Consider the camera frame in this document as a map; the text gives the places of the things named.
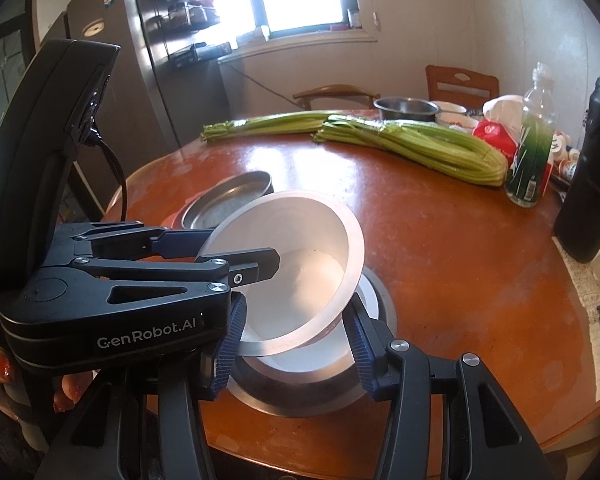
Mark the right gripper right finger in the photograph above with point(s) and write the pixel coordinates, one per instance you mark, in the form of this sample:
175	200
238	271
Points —
484	436

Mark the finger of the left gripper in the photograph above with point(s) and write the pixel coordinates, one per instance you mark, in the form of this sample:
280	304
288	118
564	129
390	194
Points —
233	268
129	240

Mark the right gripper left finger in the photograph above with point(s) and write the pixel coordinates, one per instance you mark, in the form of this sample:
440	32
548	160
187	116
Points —
134	426

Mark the shallow steel pan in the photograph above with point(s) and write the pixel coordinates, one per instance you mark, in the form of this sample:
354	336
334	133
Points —
210	208

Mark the pink plastic bowl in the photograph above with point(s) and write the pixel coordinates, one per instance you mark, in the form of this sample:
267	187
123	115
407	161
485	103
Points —
172	219

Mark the red paper bowl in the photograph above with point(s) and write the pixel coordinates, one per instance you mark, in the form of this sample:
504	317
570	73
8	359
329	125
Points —
321	251
325	358

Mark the large steel bowl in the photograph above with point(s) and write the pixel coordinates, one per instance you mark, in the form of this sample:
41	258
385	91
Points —
277	398

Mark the grey refrigerator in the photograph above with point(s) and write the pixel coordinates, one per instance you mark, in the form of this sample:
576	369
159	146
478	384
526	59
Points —
160	94

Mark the celery bunch rear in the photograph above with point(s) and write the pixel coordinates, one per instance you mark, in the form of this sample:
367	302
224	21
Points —
307	121

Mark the celery bunch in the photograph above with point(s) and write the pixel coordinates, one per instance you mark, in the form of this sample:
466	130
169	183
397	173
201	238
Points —
451	152
307	121

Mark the paper sheet on table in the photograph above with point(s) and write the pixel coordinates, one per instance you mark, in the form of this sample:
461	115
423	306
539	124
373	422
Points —
585	278

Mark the curved wooden chair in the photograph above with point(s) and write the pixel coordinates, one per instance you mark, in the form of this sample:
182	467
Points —
347	92

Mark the steel pot far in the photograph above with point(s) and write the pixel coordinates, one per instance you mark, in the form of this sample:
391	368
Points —
394	107

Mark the celery bunch front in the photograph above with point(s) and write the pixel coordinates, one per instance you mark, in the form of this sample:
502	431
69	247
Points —
451	152

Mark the black thermos flask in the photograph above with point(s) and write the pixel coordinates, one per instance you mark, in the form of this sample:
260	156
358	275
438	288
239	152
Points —
577	226

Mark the white ceramic bowl far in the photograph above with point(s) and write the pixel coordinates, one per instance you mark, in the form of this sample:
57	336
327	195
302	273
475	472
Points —
451	114

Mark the clear bottle green liquid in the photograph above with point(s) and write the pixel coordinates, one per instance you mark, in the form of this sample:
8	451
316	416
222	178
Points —
524	181

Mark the red tissue pack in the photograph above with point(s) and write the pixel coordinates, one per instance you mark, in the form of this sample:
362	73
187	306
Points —
498	137

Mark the wooden chair with slat back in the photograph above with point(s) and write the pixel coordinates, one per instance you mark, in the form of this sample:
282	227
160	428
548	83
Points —
463	87

